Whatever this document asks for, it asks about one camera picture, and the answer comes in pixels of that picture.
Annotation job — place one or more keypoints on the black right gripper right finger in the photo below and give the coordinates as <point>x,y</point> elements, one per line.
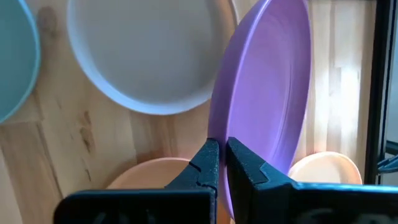
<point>248,183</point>

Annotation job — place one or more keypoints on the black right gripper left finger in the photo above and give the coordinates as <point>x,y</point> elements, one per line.
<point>202,174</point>

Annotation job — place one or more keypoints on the beige plate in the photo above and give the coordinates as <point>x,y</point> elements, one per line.
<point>146,49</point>

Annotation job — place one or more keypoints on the purple plate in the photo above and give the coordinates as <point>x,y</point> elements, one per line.
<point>264,93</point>

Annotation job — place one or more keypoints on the sage green plate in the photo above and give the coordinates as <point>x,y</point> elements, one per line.
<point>15,56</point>

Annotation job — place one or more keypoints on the small cream plate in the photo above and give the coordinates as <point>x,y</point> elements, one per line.
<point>325,169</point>

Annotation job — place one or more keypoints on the black table frame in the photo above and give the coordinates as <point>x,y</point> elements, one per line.
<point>374,93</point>

